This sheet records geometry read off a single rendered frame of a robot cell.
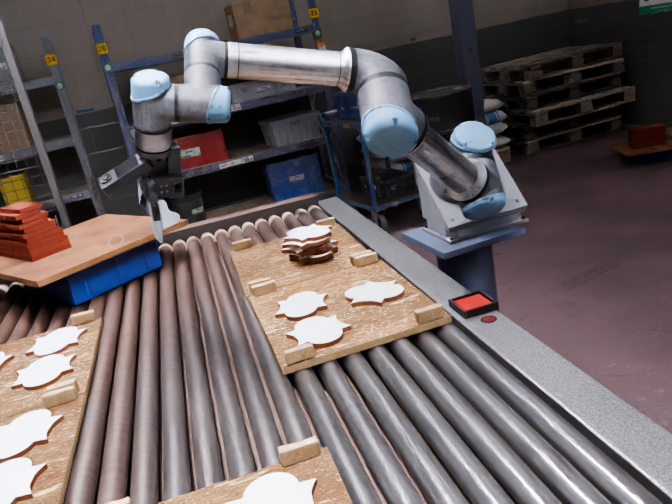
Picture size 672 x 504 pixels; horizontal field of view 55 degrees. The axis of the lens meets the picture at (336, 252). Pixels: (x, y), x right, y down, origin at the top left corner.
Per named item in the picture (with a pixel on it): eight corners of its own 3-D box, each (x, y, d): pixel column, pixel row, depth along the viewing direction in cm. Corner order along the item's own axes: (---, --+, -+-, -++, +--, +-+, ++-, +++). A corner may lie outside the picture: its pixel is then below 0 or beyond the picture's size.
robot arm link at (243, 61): (407, 37, 144) (183, 16, 132) (415, 73, 139) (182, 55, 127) (392, 73, 154) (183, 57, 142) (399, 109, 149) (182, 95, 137)
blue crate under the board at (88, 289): (114, 257, 221) (105, 230, 217) (166, 265, 200) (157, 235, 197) (27, 294, 199) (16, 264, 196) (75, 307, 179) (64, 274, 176)
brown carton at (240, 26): (283, 33, 587) (276, -4, 576) (296, 30, 552) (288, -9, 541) (231, 44, 573) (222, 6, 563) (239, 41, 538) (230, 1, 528)
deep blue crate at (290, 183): (315, 184, 636) (307, 147, 624) (326, 190, 598) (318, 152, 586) (266, 196, 626) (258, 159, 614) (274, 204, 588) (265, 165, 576)
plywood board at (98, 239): (107, 218, 235) (106, 213, 234) (189, 224, 202) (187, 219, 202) (-33, 270, 201) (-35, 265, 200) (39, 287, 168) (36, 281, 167)
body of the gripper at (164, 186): (184, 200, 140) (183, 151, 133) (144, 206, 137) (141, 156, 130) (174, 182, 146) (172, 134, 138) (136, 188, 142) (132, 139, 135)
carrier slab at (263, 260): (339, 228, 203) (338, 223, 203) (379, 265, 165) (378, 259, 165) (231, 256, 197) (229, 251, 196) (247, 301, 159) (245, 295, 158)
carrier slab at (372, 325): (381, 264, 165) (380, 259, 164) (452, 322, 127) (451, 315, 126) (250, 302, 158) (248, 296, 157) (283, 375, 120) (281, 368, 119)
